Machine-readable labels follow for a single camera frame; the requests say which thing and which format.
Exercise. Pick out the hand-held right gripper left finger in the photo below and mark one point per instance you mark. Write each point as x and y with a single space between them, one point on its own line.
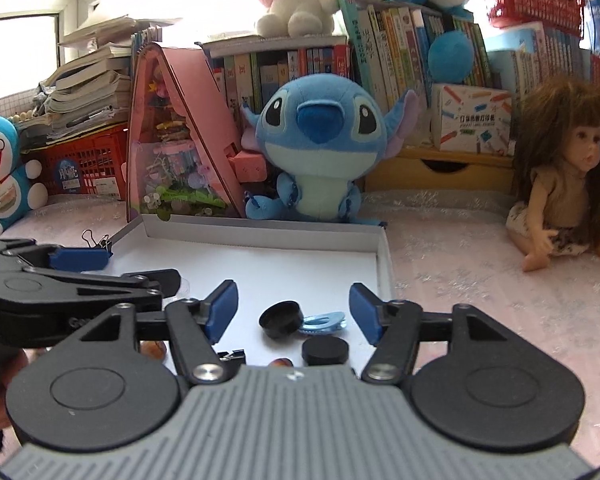
221 310

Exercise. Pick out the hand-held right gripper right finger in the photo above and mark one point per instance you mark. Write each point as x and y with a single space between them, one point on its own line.
365 311

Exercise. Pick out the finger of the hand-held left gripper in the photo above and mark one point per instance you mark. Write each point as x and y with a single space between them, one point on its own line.
77 259
150 280

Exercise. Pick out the light blue plastic clip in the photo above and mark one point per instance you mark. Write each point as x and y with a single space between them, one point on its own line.
331 321

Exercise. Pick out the large black binder clip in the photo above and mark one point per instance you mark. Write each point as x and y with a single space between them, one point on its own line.
232 357

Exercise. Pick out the black round disc lid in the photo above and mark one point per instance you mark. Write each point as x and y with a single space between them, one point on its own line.
325 351

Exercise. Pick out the black cap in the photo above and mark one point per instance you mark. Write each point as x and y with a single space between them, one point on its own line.
280 322

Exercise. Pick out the dark brown nut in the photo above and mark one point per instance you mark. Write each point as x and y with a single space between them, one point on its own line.
152 349

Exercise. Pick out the white cardboard box tray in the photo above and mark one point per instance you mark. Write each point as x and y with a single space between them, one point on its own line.
280 270

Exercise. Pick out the brown acorn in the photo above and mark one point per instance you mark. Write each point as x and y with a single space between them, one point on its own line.
282 363

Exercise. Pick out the person's left hand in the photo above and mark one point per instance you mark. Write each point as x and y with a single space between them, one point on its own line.
0 410

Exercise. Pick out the small black binder clip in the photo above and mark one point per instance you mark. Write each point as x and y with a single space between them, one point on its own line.
102 244

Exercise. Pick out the pink snowflake tablecloth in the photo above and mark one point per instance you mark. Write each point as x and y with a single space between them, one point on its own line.
455 285

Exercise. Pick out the red plastic crate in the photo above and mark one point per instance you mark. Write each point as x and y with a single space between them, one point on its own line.
90 165

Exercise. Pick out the blue cat plush toy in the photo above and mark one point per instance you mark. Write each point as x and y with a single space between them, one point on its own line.
0 175

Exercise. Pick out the wooden drawer box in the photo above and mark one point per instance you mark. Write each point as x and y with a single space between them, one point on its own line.
410 175

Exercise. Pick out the pink triangular miniature house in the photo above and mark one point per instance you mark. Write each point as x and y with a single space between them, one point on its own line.
180 135

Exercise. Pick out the stack of books and papers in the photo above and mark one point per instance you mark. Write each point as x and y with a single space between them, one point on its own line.
90 90

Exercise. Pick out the blue alien plush toy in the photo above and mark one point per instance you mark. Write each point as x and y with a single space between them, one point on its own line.
325 135

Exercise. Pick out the window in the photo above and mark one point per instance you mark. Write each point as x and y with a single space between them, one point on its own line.
25 50

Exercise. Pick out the white box with crayon print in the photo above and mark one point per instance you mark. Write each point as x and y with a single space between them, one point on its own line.
470 117

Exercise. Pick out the blue folders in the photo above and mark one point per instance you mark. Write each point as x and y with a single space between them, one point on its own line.
142 42

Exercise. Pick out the brown haired doll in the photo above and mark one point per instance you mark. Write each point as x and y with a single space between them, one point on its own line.
570 170

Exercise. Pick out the row of upright books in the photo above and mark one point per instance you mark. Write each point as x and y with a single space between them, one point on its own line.
395 50

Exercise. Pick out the red mesh basket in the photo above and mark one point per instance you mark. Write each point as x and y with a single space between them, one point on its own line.
530 0

